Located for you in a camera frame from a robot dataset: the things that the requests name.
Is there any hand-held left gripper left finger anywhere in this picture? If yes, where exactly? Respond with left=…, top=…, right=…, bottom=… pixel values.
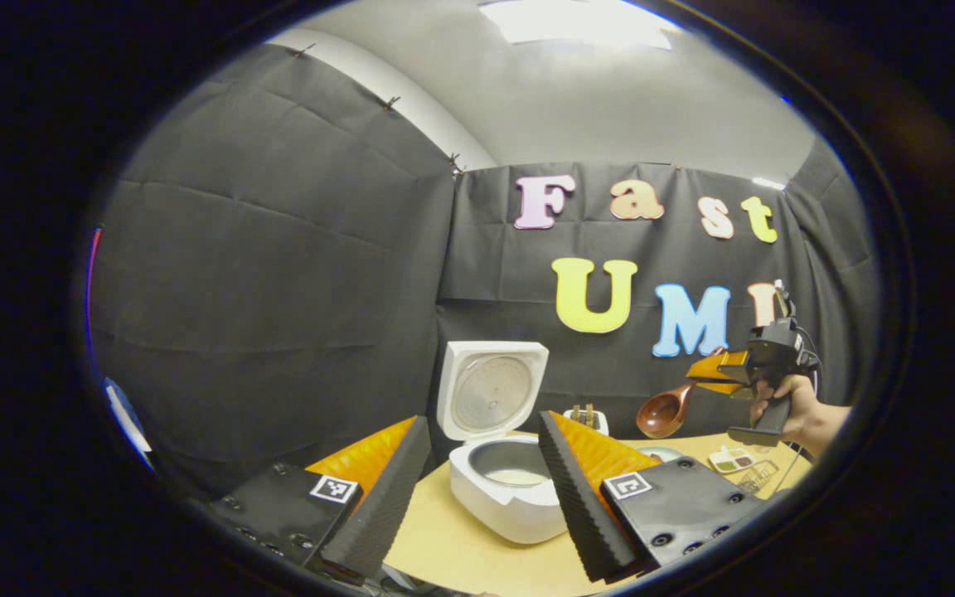
left=212, top=415, right=433, bottom=581

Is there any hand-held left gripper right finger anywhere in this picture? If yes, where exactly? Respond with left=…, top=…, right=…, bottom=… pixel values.
left=538, top=410, right=768, bottom=581

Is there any white divided rice dish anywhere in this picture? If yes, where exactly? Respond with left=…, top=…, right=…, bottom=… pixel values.
left=708, top=446, right=757, bottom=474

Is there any brown wooden spoon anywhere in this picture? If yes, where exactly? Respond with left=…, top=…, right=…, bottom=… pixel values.
left=637, top=348, right=727, bottom=439

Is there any white rice cooker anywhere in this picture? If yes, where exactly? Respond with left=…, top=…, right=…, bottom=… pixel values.
left=437, top=341, right=570, bottom=546

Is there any white toaster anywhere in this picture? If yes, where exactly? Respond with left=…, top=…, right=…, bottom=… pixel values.
left=563, top=404, right=609, bottom=436

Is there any black backdrop cloth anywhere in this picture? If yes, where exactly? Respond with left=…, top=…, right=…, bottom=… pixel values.
left=88, top=41, right=880, bottom=498

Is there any large ceiling light panel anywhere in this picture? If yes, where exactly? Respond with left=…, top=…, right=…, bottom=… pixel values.
left=477, top=0, right=681, bottom=51

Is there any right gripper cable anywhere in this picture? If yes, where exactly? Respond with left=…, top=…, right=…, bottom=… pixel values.
left=772, top=444, right=810, bottom=498

